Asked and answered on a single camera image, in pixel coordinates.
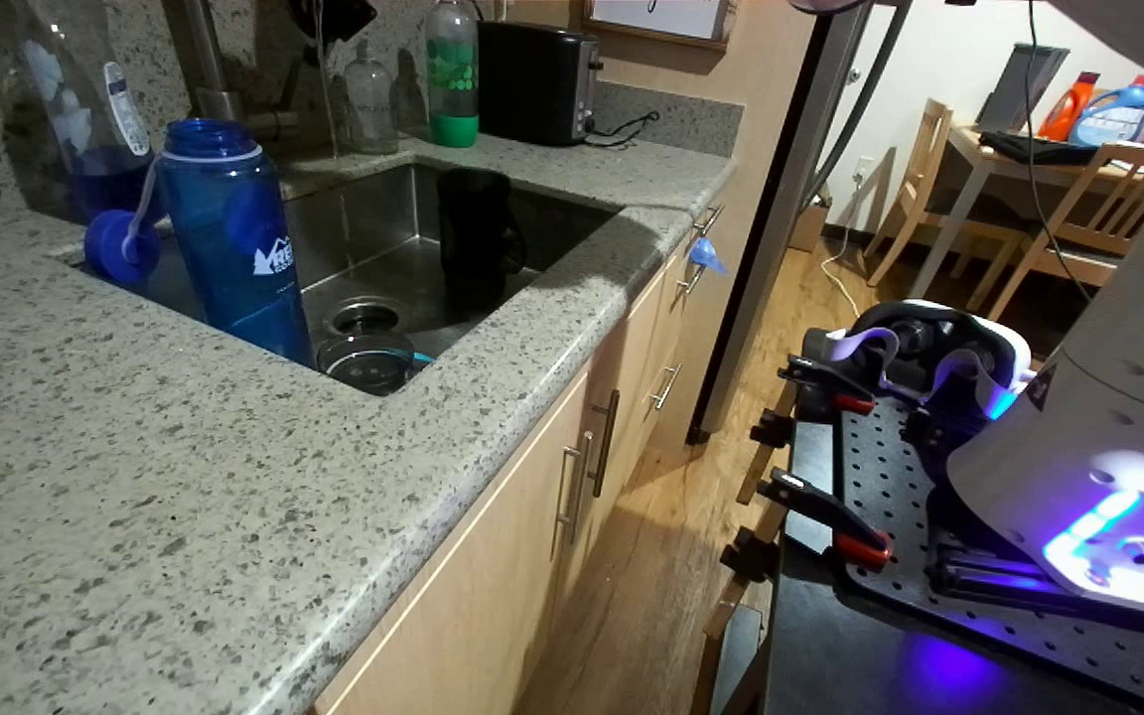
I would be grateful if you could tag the steel kitchen faucet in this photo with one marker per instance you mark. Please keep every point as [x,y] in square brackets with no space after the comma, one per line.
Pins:
[202,63]

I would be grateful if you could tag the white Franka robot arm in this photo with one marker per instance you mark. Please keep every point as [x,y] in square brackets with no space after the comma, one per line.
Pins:
[1113,440]

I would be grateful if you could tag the small clear glass bottle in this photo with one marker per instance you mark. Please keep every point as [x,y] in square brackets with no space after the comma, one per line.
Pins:
[372,114]

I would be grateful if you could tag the green soda bottle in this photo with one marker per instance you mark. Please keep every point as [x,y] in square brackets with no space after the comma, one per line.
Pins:
[456,95]

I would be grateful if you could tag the black silver toaster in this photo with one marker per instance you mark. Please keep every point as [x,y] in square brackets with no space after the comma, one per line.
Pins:
[534,80]

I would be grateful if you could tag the blue water bottle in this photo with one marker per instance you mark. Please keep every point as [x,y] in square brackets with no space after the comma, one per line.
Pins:
[235,251]

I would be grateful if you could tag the steel sink basin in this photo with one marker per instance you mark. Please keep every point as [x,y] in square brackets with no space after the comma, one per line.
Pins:
[376,265]

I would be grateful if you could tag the blue dish soap bottle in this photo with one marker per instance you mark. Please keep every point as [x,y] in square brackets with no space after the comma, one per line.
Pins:
[69,121]

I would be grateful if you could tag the round sink drain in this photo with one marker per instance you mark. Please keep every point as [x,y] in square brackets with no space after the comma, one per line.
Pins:
[362,318]

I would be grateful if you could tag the round dark sink strainer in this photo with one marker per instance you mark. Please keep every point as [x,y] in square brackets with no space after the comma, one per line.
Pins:
[376,370]

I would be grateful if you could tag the blue plastic bag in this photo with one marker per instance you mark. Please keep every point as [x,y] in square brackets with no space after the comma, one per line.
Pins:
[706,255]

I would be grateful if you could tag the dark tall appliance panel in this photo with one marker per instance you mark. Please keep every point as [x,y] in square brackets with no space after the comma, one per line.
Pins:
[783,202]

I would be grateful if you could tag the wooden chair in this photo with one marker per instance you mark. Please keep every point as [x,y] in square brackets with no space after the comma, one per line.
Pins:
[1103,223]
[923,174]

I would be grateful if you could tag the black clamp red tip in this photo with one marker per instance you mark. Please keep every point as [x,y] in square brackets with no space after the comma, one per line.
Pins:
[824,518]
[827,386]

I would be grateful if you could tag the wooden dining table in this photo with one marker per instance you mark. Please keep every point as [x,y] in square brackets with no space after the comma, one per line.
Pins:
[983,154]

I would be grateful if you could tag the grey laptop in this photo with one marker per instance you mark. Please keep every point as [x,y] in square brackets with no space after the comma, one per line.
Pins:
[1021,89]

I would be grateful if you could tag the white VR headset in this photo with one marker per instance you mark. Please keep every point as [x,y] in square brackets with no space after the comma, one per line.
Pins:
[983,350]

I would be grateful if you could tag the orange detergent bottle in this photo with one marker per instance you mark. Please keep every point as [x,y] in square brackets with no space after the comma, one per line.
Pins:
[1065,114]

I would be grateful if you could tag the blue detergent bottle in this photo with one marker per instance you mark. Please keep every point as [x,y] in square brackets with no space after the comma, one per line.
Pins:
[1113,121]

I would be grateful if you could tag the black robot cart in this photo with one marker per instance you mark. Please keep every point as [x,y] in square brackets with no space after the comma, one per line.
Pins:
[837,651]

